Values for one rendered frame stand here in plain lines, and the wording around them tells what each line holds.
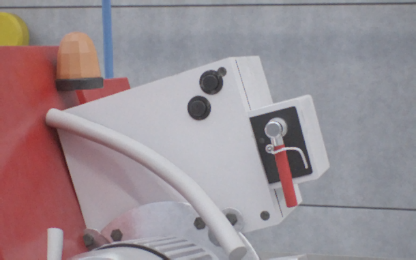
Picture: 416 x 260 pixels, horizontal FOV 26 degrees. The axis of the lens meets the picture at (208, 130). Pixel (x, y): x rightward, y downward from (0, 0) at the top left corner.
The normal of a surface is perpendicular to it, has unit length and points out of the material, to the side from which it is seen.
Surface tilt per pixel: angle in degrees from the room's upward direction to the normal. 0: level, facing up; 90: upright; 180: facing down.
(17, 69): 70
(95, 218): 90
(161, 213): 81
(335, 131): 90
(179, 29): 90
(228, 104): 90
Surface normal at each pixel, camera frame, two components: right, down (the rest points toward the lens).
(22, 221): 0.91, -0.31
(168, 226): -0.25, -0.07
